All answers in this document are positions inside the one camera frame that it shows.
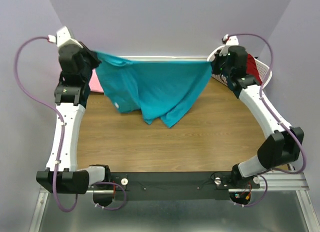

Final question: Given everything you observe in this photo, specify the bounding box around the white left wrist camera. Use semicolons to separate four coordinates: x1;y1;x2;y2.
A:
47;26;74;48

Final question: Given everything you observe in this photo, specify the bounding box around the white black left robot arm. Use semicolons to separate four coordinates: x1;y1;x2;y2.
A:
36;42;111;194

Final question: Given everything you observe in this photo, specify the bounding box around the dark red t-shirt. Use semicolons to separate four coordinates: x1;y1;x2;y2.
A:
246;54;262;85

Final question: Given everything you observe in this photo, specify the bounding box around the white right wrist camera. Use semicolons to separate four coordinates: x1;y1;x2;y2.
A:
221;34;239;48

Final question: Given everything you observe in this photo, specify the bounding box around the white plastic laundry basket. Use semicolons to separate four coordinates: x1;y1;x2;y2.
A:
206;45;273;88

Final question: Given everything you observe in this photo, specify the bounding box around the teal t-shirt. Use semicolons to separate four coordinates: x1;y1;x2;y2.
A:
95;52;212;128

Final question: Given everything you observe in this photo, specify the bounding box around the folded pink t-shirt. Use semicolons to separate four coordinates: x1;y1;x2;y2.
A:
89;69;104;93

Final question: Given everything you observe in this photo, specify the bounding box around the aluminium table frame rail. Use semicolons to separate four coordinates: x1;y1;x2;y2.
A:
39;169;311;192

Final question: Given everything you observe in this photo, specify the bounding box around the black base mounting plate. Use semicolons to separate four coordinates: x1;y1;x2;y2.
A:
111;171;260;201

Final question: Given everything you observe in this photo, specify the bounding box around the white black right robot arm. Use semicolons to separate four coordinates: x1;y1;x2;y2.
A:
207;45;304;188

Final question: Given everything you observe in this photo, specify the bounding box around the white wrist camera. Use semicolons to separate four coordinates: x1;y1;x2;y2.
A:
47;26;74;48
221;34;239;48

